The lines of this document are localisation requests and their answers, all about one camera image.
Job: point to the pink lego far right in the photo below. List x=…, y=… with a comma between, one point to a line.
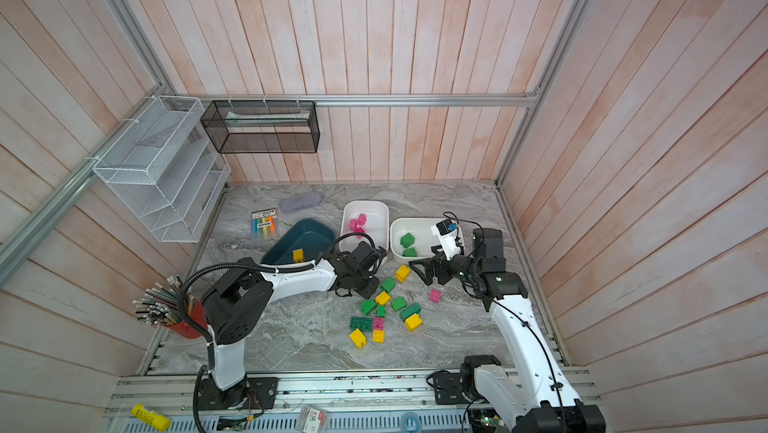
x=435, y=295

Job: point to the yellow lego front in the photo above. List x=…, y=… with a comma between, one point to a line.
x=358, y=338

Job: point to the teal plastic bin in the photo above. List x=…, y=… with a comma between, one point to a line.
x=308, y=235

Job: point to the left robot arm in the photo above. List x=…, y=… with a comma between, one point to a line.
x=225, y=301

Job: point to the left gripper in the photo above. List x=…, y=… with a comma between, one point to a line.
x=372, y=287

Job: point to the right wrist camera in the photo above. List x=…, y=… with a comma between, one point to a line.
x=448, y=233

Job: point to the white bin right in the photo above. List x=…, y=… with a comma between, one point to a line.
x=425, y=240

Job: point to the yellow lego centre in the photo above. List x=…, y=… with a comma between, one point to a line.
x=382, y=298

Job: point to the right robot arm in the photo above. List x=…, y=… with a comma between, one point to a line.
x=543, y=400

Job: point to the white bin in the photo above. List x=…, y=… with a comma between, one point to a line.
x=372, y=216
x=425, y=240

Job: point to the rainbow colour card pack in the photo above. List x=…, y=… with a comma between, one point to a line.
x=264, y=223

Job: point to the green lego centre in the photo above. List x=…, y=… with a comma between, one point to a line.
x=398, y=303

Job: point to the dark green flat lego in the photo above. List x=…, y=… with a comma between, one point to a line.
x=364, y=324

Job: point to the yellow lego right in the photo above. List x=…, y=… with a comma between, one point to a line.
x=412, y=322

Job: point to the green long lego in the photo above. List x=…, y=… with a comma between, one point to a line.
x=410, y=310

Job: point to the white bin middle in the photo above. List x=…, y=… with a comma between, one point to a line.
x=372, y=216

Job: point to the yellow lego near bins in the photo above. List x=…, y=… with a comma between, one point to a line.
x=402, y=273

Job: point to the green lego top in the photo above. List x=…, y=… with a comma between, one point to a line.
x=407, y=240

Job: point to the black mesh basket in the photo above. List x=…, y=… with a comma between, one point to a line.
x=262, y=126

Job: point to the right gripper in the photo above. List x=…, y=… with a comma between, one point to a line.
x=429, y=275

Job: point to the white wire mesh shelf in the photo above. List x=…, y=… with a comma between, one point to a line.
x=169, y=177

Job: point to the grey fabric pouch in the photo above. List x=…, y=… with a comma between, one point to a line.
x=300, y=202

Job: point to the yellow lego brick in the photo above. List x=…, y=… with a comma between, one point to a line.
x=297, y=255

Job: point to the red pencil cup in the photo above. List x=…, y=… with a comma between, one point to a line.
x=158, y=307

